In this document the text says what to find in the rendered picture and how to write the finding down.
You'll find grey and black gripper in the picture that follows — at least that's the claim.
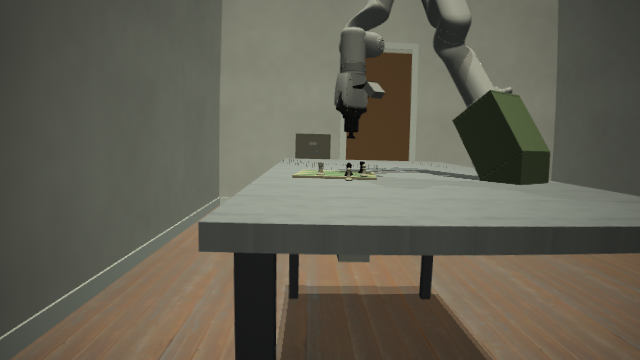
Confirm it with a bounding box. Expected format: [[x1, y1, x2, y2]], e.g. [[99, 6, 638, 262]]
[[334, 71, 368, 132]]

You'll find green and cream chessboard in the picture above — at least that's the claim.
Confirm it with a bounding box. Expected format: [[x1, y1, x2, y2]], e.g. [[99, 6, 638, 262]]
[[292, 170, 377, 180]]

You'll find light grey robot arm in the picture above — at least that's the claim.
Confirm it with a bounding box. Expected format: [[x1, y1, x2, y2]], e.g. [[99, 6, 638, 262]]
[[339, 0, 512, 109]]

